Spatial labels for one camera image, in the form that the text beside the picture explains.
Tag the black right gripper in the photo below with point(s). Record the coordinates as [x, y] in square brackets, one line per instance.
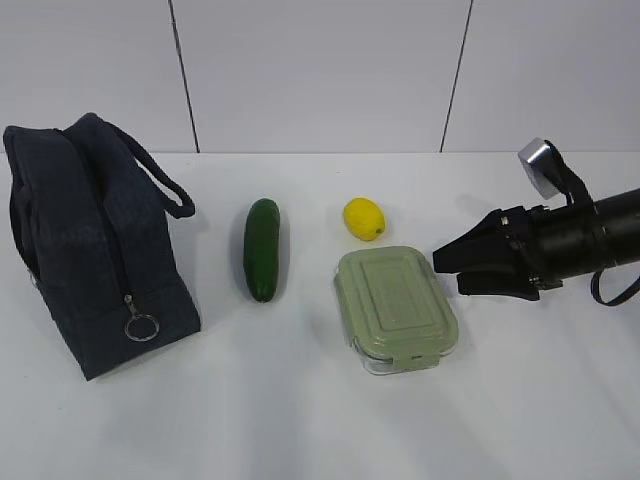
[549, 246]

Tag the green lidded glass container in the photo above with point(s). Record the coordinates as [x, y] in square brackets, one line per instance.
[394, 312]

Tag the yellow lemon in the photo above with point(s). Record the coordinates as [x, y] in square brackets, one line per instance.
[364, 219]

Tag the green cucumber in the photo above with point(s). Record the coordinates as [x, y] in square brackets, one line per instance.
[261, 249]

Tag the navy blue fabric bag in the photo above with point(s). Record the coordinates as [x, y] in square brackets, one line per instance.
[89, 210]

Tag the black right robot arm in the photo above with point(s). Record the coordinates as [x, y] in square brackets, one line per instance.
[620, 218]

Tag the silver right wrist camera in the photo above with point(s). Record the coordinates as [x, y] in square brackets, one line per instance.
[537, 159]

